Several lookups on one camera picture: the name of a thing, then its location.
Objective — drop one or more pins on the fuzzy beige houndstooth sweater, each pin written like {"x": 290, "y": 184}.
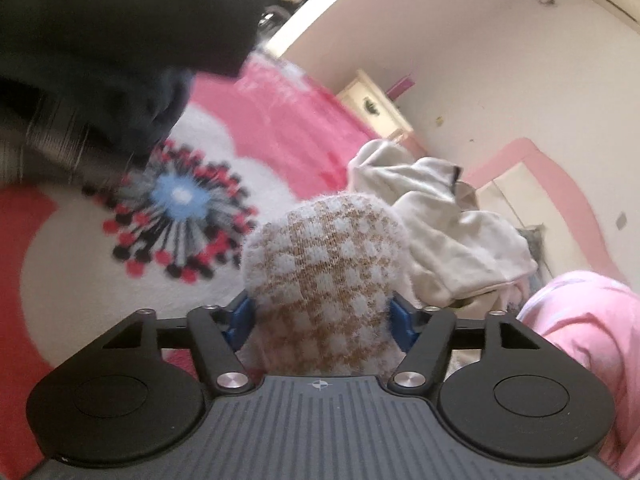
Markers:
{"x": 321, "y": 277}

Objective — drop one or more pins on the pink headboard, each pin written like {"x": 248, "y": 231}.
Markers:
{"x": 532, "y": 191}

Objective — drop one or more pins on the beige crumpled jacket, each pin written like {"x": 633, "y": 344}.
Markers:
{"x": 461, "y": 256}

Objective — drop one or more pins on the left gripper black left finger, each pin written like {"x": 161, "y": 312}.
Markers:
{"x": 213, "y": 334}

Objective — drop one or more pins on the pink floral bed blanket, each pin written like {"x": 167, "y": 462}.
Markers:
{"x": 76, "y": 259}

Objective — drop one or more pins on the black folded garment on pile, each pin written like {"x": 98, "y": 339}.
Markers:
{"x": 127, "y": 65}

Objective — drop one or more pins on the pink quilt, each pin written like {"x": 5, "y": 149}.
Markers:
{"x": 595, "y": 320}

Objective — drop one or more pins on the pink cup on cabinet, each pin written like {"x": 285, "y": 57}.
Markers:
{"x": 399, "y": 88}

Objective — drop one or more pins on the plaid folded garment under pile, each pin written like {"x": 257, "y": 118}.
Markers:
{"x": 44, "y": 139}

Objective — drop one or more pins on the cream bedside cabinet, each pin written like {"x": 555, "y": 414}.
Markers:
{"x": 367, "y": 101}

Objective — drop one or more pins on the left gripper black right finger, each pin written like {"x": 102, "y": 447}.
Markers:
{"x": 429, "y": 336}

